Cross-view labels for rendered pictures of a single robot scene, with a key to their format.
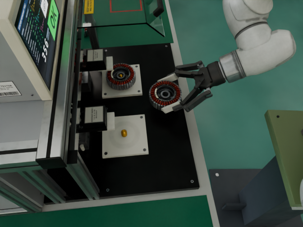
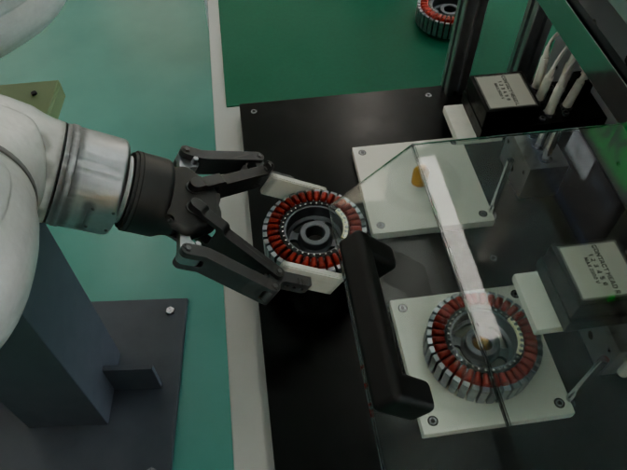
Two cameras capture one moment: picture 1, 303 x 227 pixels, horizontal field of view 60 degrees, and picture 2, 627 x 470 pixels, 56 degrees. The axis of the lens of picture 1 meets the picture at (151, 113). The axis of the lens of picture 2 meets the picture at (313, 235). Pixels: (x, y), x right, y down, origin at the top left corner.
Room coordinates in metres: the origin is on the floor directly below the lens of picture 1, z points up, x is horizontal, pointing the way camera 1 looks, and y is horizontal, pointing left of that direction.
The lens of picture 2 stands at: (0.93, -0.06, 1.35)
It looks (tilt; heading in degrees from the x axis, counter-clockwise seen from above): 53 degrees down; 178
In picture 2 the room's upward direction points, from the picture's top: straight up
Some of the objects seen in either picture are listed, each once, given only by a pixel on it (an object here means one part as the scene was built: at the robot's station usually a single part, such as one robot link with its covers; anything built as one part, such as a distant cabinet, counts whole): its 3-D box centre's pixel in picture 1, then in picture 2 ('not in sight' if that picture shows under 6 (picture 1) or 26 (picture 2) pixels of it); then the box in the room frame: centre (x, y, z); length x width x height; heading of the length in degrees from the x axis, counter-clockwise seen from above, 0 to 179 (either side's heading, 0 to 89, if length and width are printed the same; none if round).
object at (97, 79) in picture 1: (119, 109); (454, 268); (0.54, 0.12, 0.76); 0.64 x 0.47 x 0.02; 6
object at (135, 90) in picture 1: (121, 80); not in sight; (0.66, 0.12, 0.78); 0.15 x 0.15 x 0.01; 6
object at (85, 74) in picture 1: (82, 79); not in sight; (0.65, 0.26, 0.80); 0.08 x 0.05 x 0.06; 6
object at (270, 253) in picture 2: (165, 95); (314, 237); (0.54, -0.05, 0.84); 0.11 x 0.11 x 0.04
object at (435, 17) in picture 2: not in sight; (449, 12); (0.02, 0.20, 0.77); 0.11 x 0.11 x 0.04
